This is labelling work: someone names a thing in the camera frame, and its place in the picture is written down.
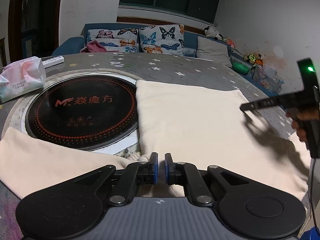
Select cream white garment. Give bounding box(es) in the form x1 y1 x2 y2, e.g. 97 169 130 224
1 80 311 199

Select right hand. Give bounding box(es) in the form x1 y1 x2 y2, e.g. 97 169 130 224
286 109 319 144

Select clear plastic storage box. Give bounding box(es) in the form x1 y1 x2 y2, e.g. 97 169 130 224
253 65 285 93

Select yellow orange plush toys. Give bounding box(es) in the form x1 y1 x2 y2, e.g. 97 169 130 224
244 53 264 66

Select green round toy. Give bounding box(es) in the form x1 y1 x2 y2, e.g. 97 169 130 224
232 62 251 75

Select black round induction cooktop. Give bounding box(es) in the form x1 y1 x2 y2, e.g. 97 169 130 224
21 72 138 155

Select grey plain cushion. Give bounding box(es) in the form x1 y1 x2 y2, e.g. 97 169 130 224
196 36 232 68

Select black white plush toy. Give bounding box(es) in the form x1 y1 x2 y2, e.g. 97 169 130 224
204 26 222 41

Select right butterfly pillow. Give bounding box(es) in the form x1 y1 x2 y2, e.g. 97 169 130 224
139 24 184 56

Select butterfly pillow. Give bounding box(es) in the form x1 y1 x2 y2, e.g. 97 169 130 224
139 24 184 56
86 28 139 53

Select blue sofa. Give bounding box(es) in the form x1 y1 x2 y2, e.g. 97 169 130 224
53 23 285 95

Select left butterfly pillow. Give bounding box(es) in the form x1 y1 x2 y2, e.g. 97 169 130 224
86 28 139 53

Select blue plastic stool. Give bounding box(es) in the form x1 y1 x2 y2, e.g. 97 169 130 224
300 227 320 240

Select pink crumpled cloth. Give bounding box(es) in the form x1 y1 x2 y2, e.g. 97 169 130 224
80 40 107 53

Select white remote control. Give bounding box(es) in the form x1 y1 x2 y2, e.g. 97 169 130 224
42 56 65 68

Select pink tissue pack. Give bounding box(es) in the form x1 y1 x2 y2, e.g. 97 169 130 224
1 56 46 103

